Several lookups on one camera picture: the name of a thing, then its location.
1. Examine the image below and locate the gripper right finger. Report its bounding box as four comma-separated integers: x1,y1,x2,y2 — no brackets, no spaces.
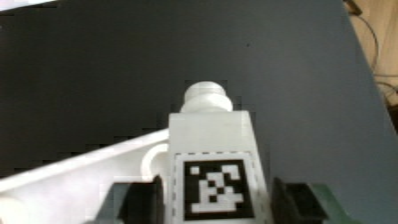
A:
273,178,349,224

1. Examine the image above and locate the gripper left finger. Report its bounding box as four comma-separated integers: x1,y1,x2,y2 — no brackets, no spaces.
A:
114,176,166,224

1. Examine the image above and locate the white square tabletop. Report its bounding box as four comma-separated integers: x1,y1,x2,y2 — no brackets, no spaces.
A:
0,129,170,224

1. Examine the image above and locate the white sheet with tags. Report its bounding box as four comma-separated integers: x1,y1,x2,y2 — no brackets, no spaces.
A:
0,0,59,12

